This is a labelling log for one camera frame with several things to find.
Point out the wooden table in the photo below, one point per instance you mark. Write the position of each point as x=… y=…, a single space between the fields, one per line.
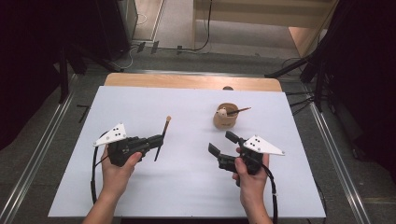
x=186 y=81

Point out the dark cabinet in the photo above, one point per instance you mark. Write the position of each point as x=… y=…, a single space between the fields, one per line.
x=115 y=25

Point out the short dark tan-headed brush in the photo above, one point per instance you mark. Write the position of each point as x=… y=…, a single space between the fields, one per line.
x=166 y=124

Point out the person's right hand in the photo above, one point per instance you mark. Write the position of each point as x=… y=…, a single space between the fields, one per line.
x=252 y=183

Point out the tan bear pen holder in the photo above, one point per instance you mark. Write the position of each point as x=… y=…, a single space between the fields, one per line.
x=224 y=123

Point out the long dark gold-ferruled brush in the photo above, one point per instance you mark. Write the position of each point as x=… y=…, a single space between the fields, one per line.
x=243 y=109

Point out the aluminium floor rail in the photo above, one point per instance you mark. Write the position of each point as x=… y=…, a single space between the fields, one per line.
x=34 y=161
x=339 y=161

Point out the white board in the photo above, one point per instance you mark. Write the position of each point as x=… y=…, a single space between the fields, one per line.
x=186 y=109

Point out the wooden panel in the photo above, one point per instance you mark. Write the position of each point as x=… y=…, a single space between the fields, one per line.
x=302 y=39

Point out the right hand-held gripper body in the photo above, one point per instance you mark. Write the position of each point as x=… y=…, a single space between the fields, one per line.
x=255 y=149

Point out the black upright stand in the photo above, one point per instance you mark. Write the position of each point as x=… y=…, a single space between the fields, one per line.
x=63 y=77

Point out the black stand leg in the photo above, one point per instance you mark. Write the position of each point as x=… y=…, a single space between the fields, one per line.
x=286 y=67

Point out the beige cabinet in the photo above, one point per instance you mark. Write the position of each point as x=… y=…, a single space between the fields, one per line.
x=264 y=12

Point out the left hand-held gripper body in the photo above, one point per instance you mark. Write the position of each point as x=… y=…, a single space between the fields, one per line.
x=121 y=149

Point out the person's left hand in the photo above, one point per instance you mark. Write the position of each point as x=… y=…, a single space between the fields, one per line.
x=115 y=179

